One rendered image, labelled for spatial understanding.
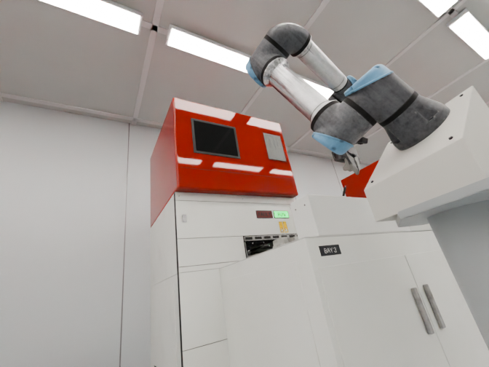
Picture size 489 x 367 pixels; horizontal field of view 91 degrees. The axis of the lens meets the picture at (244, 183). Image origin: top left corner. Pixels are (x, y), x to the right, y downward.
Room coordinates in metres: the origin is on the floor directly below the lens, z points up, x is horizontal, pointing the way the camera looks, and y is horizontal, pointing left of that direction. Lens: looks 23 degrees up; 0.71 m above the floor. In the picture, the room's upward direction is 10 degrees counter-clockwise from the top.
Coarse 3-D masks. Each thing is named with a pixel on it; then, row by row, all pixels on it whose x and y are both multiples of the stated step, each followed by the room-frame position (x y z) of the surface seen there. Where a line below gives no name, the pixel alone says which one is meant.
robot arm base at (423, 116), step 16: (416, 96) 0.53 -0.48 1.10; (400, 112) 0.54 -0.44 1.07; (416, 112) 0.53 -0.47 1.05; (432, 112) 0.53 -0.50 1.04; (448, 112) 0.53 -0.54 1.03; (384, 128) 0.61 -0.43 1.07; (400, 128) 0.57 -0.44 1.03; (416, 128) 0.55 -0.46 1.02; (432, 128) 0.54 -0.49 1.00; (400, 144) 0.61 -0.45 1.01
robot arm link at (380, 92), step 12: (372, 72) 0.50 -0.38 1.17; (384, 72) 0.50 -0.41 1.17; (360, 84) 0.52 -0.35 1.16; (372, 84) 0.51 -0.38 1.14; (384, 84) 0.51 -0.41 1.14; (396, 84) 0.51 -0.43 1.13; (348, 96) 0.57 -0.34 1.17; (360, 96) 0.54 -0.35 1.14; (372, 96) 0.53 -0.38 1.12; (384, 96) 0.52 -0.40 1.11; (396, 96) 0.52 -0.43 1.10; (408, 96) 0.52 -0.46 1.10; (360, 108) 0.55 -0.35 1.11; (372, 108) 0.55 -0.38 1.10; (384, 108) 0.55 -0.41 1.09; (396, 108) 0.54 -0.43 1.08; (372, 120) 0.58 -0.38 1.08
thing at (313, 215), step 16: (304, 208) 0.79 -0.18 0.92; (320, 208) 0.78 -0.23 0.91; (336, 208) 0.83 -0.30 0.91; (352, 208) 0.88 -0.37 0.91; (368, 208) 0.93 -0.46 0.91; (304, 224) 0.80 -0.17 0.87; (320, 224) 0.77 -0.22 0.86; (336, 224) 0.81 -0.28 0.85; (352, 224) 0.86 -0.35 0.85; (368, 224) 0.91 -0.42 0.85; (384, 224) 0.96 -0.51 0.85
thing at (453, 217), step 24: (456, 192) 0.47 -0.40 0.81; (480, 192) 0.44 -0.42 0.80; (408, 216) 0.57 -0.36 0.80; (432, 216) 0.61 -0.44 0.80; (456, 216) 0.56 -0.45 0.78; (480, 216) 0.53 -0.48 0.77; (456, 240) 0.58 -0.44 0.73; (480, 240) 0.54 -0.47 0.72; (456, 264) 0.60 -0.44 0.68; (480, 264) 0.56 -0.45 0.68; (480, 288) 0.58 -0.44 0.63; (480, 312) 0.60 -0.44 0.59
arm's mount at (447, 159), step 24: (456, 96) 0.55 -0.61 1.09; (456, 120) 0.49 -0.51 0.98; (480, 120) 0.49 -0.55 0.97; (432, 144) 0.52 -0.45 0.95; (456, 144) 0.45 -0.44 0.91; (480, 144) 0.46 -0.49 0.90; (384, 168) 0.66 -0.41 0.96; (408, 168) 0.55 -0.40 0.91; (432, 168) 0.51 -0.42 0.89; (456, 168) 0.47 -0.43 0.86; (480, 168) 0.44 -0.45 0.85; (384, 192) 0.63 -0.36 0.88; (408, 192) 0.57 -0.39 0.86; (432, 192) 0.53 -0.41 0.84; (384, 216) 0.65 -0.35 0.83
